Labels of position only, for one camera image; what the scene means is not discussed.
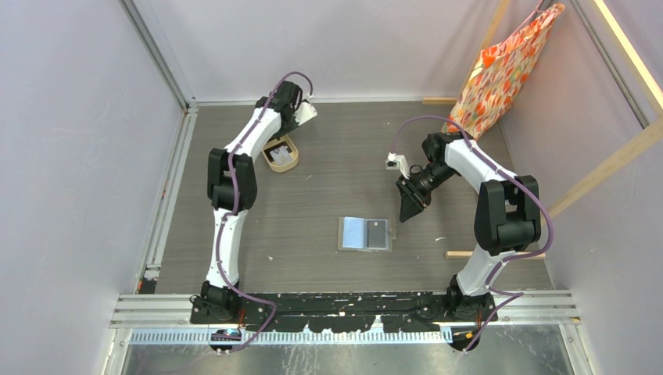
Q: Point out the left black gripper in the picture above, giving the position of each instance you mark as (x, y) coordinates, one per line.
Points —
(279, 133)

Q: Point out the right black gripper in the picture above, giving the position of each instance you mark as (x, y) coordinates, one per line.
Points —
(411, 206)

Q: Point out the black VIP credit card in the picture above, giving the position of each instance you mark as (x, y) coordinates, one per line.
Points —
(376, 234)

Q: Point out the beige card holder wallet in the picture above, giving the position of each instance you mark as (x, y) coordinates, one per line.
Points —
(352, 233)

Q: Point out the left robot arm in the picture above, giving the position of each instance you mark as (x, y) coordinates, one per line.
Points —
(232, 189)

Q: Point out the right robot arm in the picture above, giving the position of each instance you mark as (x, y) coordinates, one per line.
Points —
(507, 218)

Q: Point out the loose white card in tray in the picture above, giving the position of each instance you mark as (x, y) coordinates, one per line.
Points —
(280, 155)

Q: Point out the gold oval tray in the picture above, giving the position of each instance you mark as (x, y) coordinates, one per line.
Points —
(275, 142)

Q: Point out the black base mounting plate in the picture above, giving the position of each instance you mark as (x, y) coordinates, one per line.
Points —
(419, 311)

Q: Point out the orange floral fabric bag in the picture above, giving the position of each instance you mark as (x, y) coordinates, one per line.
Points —
(501, 71)

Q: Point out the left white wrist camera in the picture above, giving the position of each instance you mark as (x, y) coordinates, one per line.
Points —
(305, 113)

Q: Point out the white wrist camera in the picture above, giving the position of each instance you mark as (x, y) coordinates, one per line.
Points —
(305, 113)
(398, 162)

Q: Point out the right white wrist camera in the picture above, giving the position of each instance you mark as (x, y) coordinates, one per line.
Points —
(398, 162)

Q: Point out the aluminium rail frame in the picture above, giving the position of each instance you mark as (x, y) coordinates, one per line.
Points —
(152, 319)

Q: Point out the wooden frame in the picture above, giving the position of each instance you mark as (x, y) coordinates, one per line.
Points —
(584, 126)

